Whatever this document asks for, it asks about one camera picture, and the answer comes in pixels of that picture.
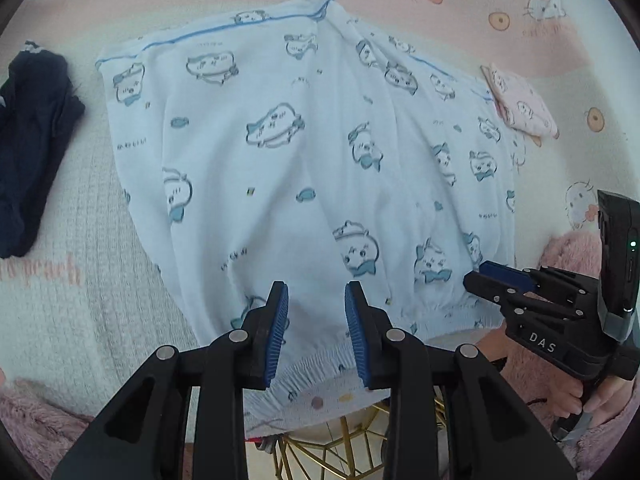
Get navy blue garment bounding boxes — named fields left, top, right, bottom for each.
left=0, top=40, right=86, bottom=259

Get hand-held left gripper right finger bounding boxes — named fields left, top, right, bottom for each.
left=345, top=281, right=578, bottom=480

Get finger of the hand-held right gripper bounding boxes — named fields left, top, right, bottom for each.
left=462, top=271, right=586, bottom=320
left=479, top=261, right=598, bottom=293

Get person's pink fluffy robe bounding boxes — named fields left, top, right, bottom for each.
left=0, top=232, right=608, bottom=480

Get pink cat printed blanket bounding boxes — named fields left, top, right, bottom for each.
left=0, top=0, right=640, bottom=441

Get pink printed folded garment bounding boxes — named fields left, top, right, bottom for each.
left=481, top=62, right=560, bottom=139

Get person's right hand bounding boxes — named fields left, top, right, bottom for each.
left=552, top=375, right=636, bottom=421

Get light blue printed shorts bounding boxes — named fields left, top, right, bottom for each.
left=95, top=0, right=518, bottom=431

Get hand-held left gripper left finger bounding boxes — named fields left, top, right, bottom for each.
left=52, top=281, right=290, bottom=480

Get gold wire table frame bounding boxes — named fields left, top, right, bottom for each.
left=270, top=400, right=451, bottom=480

